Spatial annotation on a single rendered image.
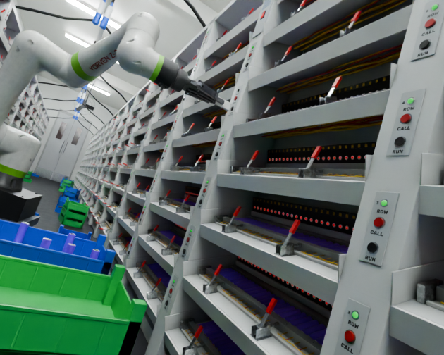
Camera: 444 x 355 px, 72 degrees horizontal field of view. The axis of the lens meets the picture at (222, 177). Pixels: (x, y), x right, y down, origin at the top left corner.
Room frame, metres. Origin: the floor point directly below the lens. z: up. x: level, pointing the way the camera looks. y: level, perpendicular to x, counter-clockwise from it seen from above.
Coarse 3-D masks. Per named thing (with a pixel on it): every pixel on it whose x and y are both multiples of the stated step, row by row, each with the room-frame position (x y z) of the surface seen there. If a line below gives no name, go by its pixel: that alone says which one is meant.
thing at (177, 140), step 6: (222, 120) 1.16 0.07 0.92; (174, 132) 1.70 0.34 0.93; (180, 132) 1.72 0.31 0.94; (186, 132) 1.73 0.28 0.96; (192, 132) 1.75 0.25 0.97; (204, 132) 1.31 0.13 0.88; (210, 132) 1.25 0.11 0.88; (216, 132) 1.20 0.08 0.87; (174, 138) 1.71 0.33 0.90; (180, 138) 1.58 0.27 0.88; (186, 138) 1.51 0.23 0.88; (192, 138) 1.43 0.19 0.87; (198, 138) 1.37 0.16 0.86; (204, 138) 1.31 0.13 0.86; (210, 138) 1.26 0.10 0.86; (216, 138) 1.20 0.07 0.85; (174, 144) 1.68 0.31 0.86; (180, 144) 1.58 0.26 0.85; (186, 144) 1.51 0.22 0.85; (198, 144) 1.74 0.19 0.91; (204, 144) 1.60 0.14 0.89; (210, 144) 1.54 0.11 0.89
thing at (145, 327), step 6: (114, 258) 2.22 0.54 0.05; (114, 264) 2.12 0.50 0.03; (132, 288) 1.70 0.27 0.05; (132, 294) 1.60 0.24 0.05; (144, 318) 1.37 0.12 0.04; (144, 324) 1.35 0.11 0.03; (150, 324) 1.32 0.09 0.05; (144, 330) 1.33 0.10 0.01; (150, 330) 1.28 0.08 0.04; (150, 336) 1.27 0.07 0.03
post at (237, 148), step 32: (288, 0) 1.11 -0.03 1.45; (256, 64) 1.09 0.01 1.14; (256, 96) 1.11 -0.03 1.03; (288, 96) 1.17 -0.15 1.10; (224, 128) 1.14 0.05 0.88; (256, 160) 1.15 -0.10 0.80; (224, 192) 1.11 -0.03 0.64; (256, 192) 1.17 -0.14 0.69; (192, 224) 1.13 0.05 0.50; (192, 256) 1.09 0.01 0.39; (160, 320) 1.13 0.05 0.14; (160, 352) 1.09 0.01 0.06
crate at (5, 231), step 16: (0, 224) 0.80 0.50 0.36; (16, 224) 0.82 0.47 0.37; (0, 240) 0.64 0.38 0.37; (32, 240) 0.84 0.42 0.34; (64, 240) 0.87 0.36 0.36; (80, 240) 0.89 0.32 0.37; (16, 256) 0.66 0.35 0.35; (32, 256) 0.67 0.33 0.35; (48, 256) 0.68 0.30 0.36; (64, 256) 0.69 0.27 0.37; (80, 256) 0.71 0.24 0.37; (112, 256) 0.74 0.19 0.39; (96, 272) 0.73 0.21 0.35
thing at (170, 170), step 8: (200, 160) 1.34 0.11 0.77; (208, 160) 1.16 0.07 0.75; (168, 168) 1.72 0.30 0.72; (176, 168) 1.57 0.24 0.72; (184, 168) 1.59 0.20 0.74; (192, 168) 1.32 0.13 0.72; (200, 168) 1.34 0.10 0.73; (168, 176) 1.59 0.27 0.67; (176, 176) 1.48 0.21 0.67; (184, 176) 1.38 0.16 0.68; (192, 176) 1.29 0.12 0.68; (200, 176) 1.21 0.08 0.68
